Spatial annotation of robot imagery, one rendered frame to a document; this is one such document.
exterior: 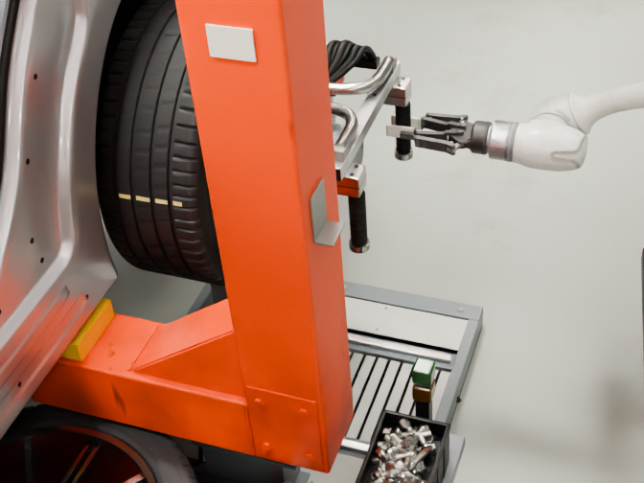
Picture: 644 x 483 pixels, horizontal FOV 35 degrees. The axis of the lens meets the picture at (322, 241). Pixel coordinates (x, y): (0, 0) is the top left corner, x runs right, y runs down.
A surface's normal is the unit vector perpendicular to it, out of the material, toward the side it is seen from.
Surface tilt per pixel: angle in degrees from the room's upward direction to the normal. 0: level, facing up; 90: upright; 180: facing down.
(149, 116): 48
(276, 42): 90
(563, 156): 77
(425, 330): 0
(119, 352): 0
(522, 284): 0
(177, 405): 90
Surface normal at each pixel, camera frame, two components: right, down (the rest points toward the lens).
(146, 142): -0.32, 0.12
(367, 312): -0.07, -0.76
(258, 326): -0.33, 0.63
